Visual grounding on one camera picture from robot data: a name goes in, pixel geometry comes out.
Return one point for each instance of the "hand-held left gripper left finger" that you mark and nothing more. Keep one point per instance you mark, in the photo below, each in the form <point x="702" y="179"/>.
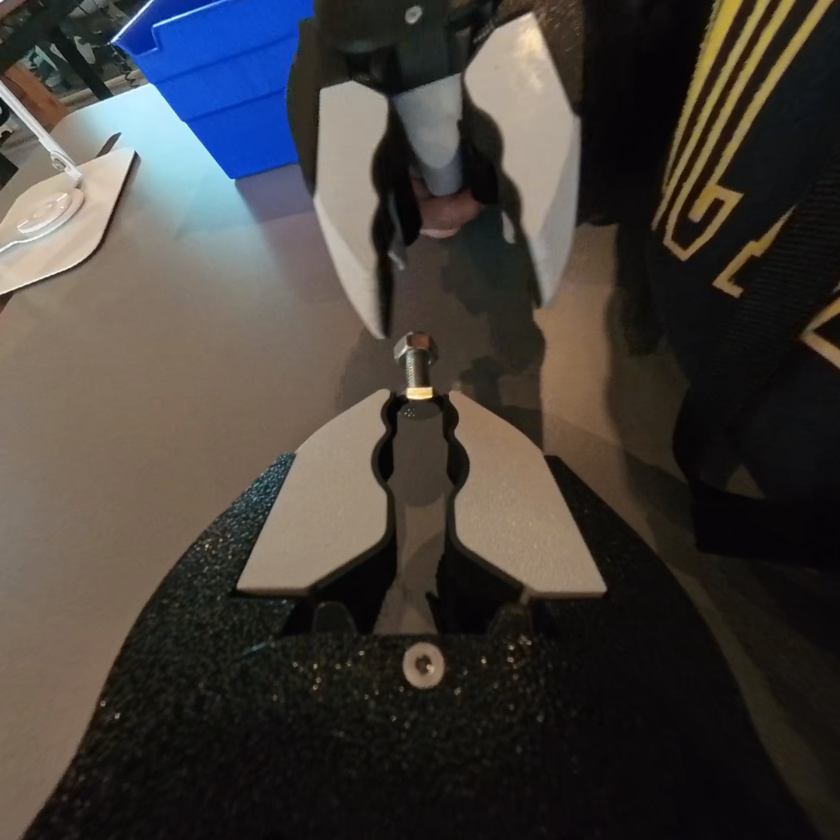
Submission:
<point x="315" y="512"/>

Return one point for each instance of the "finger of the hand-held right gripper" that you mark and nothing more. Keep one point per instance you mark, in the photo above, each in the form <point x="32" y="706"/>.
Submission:
<point x="538" y="131"/>
<point x="348" y="184"/>

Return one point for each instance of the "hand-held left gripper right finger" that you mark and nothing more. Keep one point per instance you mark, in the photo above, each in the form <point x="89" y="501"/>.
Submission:
<point x="525" y="518"/>

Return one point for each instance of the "steel hex bolt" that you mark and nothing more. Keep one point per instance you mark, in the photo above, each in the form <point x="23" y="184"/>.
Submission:
<point x="415" y="374"/>

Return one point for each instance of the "steel hex nut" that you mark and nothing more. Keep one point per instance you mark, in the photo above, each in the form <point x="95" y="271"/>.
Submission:
<point x="413" y="346"/>

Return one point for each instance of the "person's right hand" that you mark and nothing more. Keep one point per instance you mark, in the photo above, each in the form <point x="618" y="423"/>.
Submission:
<point x="446" y="216"/>

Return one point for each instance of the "blue plastic bin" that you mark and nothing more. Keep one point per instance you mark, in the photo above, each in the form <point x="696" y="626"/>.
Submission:
<point x="216" y="85"/>

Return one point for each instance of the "white flat stand base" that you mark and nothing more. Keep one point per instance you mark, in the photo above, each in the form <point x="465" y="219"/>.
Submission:
<point x="98" y="197"/>

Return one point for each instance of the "black yellow printed garment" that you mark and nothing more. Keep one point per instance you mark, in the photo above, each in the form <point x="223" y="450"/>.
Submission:
<point x="754" y="262"/>

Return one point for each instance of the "dark background furniture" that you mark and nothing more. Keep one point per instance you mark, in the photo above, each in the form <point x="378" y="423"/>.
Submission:
<point x="59" y="39"/>

